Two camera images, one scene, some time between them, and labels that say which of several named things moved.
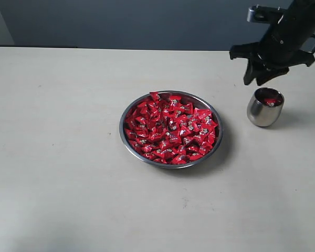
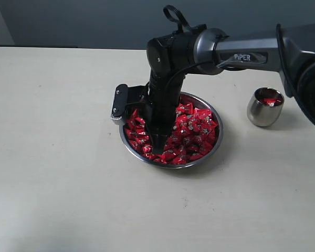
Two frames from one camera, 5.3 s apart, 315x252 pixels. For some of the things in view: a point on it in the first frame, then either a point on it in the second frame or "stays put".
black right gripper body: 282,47 → 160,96
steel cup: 264,106 stays put
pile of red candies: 169,130 stays put
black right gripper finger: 249,74 → 159,142
